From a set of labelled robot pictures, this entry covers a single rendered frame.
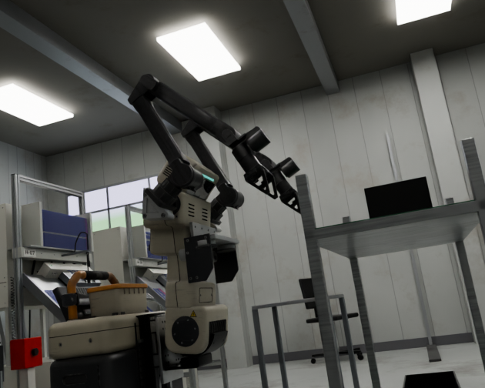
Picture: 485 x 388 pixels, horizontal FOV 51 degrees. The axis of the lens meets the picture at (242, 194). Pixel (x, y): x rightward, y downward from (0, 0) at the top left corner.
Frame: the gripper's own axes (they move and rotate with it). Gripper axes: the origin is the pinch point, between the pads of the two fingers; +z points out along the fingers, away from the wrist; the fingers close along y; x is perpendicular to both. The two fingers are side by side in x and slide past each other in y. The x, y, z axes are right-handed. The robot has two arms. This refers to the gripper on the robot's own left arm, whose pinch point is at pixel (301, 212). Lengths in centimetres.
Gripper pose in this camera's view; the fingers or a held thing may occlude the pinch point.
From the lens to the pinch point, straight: 203.7
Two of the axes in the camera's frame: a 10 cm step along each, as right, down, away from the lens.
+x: -7.8, 6.0, 1.6
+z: 5.3, 7.8, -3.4
